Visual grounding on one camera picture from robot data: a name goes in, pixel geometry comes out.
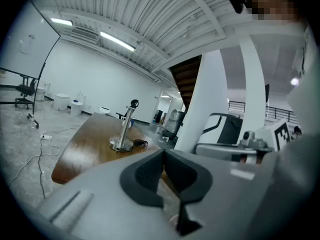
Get silver manual juicer press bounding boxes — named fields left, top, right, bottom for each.
left=108, top=99, right=140, bottom=152

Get black floor cable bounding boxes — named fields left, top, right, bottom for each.
left=37, top=137, right=47, bottom=200

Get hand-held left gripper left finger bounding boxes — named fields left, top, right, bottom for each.
left=37, top=148, right=177, bottom=239

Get person's head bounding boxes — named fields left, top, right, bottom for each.
left=241, top=0, right=308, bottom=22

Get ceiling tube light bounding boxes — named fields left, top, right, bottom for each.
left=50, top=17, right=73, bottom=27
left=99, top=30, right=136, bottom=52

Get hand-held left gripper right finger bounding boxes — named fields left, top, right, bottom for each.
left=164, top=148, right=273, bottom=238

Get white looped cable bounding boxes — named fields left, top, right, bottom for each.
left=7, top=138, right=62, bottom=187

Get brown wooden staircase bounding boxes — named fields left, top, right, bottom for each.
left=168, top=54, right=203, bottom=112

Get black metal railing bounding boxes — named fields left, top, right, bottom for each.
left=227, top=100, right=296, bottom=124

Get whiteboard on black wheeled stand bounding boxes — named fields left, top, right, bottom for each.
left=0, top=0, right=62, bottom=129

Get white air conditioner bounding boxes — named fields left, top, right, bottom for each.
left=70, top=26, right=100, bottom=44

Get plastic wrapped grey machine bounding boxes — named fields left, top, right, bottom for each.
left=163, top=108, right=186, bottom=139

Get black office chair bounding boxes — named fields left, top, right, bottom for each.
left=14, top=75, right=38, bottom=110

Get black head camera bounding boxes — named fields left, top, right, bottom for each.
left=226, top=0, right=247, bottom=14

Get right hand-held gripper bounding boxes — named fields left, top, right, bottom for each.
left=193, top=118, right=293, bottom=159

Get white machine with black stripe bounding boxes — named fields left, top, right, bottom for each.
left=201, top=112, right=244, bottom=145

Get white round bins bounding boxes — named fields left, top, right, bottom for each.
left=69, top=92, right=87, bottom=117

